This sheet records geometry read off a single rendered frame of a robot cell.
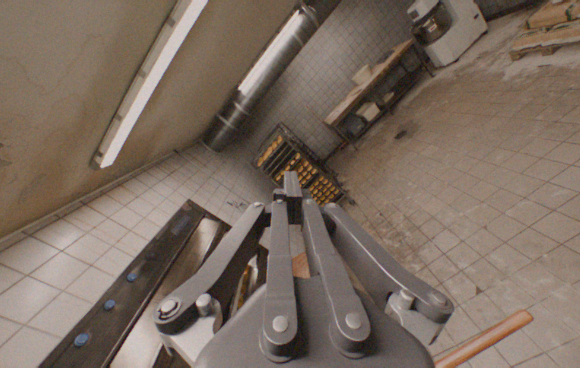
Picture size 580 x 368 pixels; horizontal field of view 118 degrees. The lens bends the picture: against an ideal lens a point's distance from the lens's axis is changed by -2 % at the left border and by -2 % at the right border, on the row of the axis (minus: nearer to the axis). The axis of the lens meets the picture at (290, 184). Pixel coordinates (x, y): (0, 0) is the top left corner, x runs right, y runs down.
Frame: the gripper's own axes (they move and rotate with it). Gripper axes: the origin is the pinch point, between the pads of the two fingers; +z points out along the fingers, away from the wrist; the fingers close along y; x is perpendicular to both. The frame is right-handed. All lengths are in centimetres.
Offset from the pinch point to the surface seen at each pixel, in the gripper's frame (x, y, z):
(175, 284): -103, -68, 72
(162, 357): -111, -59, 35
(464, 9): 182, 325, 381
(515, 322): -42, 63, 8
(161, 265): -95, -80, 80
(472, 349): -52, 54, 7
